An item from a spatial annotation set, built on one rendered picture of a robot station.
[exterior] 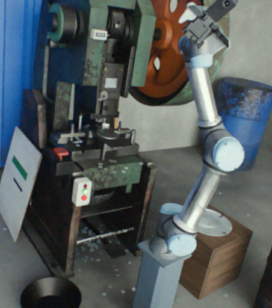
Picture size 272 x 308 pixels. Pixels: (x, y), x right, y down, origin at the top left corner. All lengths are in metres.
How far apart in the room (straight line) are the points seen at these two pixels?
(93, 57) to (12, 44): 1.26
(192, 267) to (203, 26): 1.48
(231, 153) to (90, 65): 0.88
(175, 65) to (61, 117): 0.73
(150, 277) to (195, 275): 0.48
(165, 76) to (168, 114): 1.89
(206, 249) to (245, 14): 3.04
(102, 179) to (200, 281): 0.79
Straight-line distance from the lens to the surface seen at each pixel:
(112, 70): 2.06
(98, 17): 1.92
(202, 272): 2.21
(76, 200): 1.93
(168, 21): 2.29
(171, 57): 2.25
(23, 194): 2.44
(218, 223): 2.35
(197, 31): 1.13
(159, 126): 4.11
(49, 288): 2.17
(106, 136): 2.08
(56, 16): 1.93
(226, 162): 1.43
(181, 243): 1.57
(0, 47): 3.05
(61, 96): 2.25
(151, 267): 1.82
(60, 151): 1.87
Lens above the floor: 1.50
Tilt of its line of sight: 22 degrees down
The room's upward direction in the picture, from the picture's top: 10 degrees clockwise
